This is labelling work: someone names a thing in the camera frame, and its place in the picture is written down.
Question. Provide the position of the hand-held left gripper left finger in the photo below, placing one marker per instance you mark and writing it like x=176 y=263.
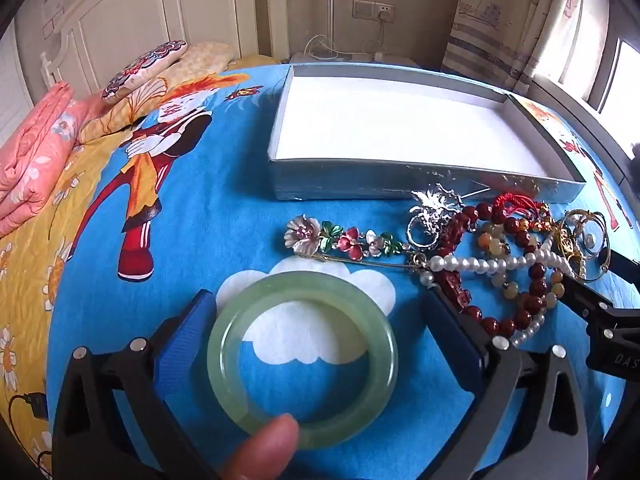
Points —
x=190 y=340

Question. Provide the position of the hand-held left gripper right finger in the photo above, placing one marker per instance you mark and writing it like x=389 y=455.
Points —
x=450 y=330

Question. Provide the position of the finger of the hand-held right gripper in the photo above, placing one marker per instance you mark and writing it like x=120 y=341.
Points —
x=590 y=297
x=625 y=267

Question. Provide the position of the green jade bangle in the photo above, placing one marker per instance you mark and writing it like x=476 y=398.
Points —
x=225 y=340

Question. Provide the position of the gold circle brooch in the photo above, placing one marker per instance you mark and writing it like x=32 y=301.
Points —
x=602 y=225

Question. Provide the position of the silver rhinestone brooch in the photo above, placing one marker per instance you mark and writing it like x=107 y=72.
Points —
x=432 y=200

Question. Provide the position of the enamel flower brooch pin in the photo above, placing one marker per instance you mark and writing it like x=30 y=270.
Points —
x=302 y=232

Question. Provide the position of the silver box with white lining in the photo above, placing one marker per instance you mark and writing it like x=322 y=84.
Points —
x=390 y=120

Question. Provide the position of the person's left hand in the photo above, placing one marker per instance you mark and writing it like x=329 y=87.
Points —
x=260 y=452

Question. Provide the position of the gold filigree pendant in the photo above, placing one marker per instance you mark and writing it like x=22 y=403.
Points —
x=566 y=245

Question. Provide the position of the blue cartoon printed blanket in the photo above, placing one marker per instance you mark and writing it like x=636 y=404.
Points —
x=200 y=170

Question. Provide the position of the yellow daisy bed sheet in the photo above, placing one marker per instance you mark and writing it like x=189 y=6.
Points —
x=30 y=280

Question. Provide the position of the window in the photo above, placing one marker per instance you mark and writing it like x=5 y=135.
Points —
x=625 y=75

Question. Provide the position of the pink folded quilt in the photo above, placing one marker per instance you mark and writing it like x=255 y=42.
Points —
x=35 y=150

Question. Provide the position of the embroidered patterned pillow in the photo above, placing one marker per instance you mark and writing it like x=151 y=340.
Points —
x=145 y=67

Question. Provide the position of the printed beige curtain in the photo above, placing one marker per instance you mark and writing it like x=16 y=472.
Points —
x=490 y=20

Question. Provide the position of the yellow floral pillow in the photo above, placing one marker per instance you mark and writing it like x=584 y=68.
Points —
x=210 y=57

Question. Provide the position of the white bedside table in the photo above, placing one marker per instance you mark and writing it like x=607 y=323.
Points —
x=350 y=57

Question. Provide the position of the white wooden headboard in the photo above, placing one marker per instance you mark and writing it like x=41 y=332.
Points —
x=125 y=20

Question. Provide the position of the wall socket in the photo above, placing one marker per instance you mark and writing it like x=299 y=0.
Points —
x=367 y=9

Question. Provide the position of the white wall pipe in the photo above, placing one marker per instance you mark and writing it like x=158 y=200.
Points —
x=330 y=5

